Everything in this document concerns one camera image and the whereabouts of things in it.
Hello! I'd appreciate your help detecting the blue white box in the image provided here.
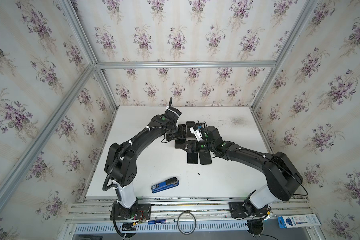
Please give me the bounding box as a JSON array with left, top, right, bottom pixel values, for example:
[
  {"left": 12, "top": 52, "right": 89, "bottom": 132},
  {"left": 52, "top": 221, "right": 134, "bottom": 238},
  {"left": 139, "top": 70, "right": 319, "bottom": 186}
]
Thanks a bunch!
[{"left": 277, "top": 214, "right": 321, "bottom": 229}]

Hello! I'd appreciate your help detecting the black cable ring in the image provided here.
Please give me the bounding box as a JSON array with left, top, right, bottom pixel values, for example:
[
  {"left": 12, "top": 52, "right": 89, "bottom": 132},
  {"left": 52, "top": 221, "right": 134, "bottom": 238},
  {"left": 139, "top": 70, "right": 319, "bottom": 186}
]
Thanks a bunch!
[{"left": 176, "top": 211, "right": 197, "bottom": 235}]

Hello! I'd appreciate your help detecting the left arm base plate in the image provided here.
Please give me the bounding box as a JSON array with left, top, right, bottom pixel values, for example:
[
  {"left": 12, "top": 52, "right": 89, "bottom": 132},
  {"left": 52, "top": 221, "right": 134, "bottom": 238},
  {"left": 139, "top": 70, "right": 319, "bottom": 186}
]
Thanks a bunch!
[{"left": 110, "top": 202, "right": 152, "bottom": 221}]

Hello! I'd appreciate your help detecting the blue marker pen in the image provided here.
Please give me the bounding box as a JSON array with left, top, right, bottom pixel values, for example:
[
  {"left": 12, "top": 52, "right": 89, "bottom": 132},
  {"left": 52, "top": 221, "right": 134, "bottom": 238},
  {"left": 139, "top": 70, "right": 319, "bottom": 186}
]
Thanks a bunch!
[{"left": 148, "top": 219, "right": 176, "bottom": 225}]

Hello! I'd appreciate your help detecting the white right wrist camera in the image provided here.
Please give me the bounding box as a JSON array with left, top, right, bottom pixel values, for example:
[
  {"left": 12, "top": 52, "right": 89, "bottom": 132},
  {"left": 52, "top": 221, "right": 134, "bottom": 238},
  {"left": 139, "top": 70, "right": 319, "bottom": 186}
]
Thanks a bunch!
[{"left": 190, "top": 125, "right": 203, "bottom": 142}]

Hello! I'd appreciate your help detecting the aluminium mounting rail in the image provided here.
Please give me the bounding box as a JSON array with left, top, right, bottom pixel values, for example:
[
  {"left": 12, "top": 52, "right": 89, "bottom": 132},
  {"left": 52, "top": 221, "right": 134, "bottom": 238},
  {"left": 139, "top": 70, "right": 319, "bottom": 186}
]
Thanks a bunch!
[{"left": 65, "top": 198, "right": 313, "bottom": 224}]

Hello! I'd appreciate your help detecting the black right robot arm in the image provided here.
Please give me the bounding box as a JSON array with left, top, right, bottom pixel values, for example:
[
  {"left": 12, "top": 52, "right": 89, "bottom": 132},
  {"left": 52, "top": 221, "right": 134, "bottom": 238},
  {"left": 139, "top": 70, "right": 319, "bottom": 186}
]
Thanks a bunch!
[{"left": 185, "top": 124, "right": 303, "bottom": 218}]

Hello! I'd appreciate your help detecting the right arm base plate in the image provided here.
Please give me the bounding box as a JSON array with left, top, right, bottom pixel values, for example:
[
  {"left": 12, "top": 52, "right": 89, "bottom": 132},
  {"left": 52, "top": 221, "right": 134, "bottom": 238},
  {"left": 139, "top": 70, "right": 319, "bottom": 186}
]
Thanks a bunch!
[{"left": 229, "top": 202, "right": 253, "bottom": 219}]

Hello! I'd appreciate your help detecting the blue black stapler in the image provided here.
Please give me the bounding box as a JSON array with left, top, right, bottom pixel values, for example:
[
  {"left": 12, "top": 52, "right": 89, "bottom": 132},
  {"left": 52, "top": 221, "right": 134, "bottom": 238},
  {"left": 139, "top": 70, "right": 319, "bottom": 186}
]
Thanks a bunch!
[{"left": 151, "top": 177, "right": 180, "bottom": 194}]

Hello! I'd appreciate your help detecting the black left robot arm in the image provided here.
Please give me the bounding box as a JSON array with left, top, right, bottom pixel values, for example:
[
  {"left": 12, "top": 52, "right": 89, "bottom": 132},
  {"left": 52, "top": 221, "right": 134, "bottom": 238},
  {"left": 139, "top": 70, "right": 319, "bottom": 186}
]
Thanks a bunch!
[{"left": 102, "top": 98, "right": 186, "bottom": 220}]

